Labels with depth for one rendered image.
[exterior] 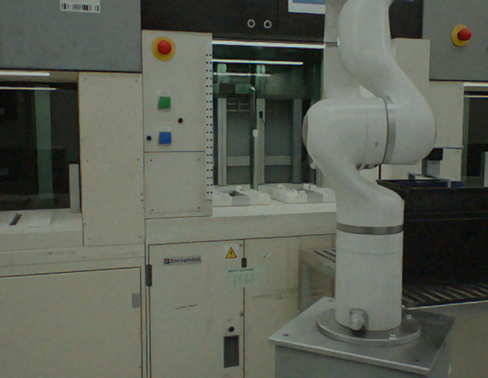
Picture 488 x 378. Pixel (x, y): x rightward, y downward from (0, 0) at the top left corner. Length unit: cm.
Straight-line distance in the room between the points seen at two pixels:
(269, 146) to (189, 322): 116
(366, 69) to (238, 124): 158
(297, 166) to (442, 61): 95
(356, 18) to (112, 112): 77
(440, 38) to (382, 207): 106
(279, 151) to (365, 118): 170
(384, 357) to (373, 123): 39
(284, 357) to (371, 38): 60
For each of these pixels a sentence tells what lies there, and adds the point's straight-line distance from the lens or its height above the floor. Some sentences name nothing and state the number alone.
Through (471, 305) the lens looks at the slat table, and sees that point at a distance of 133.
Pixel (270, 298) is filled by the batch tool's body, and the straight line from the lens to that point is 179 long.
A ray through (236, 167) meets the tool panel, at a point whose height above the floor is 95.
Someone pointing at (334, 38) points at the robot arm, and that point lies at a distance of 138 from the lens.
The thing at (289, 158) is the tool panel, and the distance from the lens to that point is 268.
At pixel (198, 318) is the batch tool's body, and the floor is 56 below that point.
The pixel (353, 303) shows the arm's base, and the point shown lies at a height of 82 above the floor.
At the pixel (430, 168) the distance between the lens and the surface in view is 153.
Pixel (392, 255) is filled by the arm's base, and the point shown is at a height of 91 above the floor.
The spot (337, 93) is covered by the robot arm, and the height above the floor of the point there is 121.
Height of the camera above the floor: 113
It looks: 6 degrees down
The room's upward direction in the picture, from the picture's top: straight up
